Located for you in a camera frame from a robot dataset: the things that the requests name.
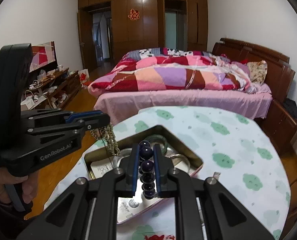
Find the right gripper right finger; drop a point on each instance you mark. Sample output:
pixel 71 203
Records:
pixel 234 220

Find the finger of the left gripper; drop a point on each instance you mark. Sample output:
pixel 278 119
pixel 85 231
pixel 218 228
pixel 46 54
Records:
pixel 88 124
pixel 83 116

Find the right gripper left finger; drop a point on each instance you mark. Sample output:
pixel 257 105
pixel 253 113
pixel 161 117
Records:
pixel 87 209

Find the silver metal wristwatch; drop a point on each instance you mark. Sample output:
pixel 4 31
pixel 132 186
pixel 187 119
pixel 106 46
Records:
pixel 214 177

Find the silver bangle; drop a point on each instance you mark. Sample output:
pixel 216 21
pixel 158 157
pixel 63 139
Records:
pixel 181 162

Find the pale jade bangle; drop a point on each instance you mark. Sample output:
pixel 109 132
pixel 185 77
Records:
pixel 123 154

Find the person's left hand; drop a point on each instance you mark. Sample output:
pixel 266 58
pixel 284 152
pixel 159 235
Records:
pixel 29 185

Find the cluttered low wooden cabinet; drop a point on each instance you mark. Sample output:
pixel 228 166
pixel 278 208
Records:
pixel 55 91

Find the pink metal tin box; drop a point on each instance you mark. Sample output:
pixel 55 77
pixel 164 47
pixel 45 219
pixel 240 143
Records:
pixel 168 143

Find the bed with pink sheet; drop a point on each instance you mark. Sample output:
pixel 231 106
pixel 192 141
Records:
pixel 121 105

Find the wooden nightstand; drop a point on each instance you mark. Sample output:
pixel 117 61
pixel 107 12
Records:
pixel 280 127

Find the patchwork quilt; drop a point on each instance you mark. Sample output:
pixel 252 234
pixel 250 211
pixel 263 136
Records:
pixel 166 69

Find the dark clothes on nightstand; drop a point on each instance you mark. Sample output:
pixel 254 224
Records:
pixel 291 107

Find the red double happiness decoration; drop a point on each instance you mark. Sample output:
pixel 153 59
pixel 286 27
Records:
pixel 134 15

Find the floral pillow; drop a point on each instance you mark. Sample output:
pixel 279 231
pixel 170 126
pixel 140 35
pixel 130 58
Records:
pixel 258 71

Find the wooden wardrobe wall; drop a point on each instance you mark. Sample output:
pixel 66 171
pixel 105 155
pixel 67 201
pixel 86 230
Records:
pixel 147 32

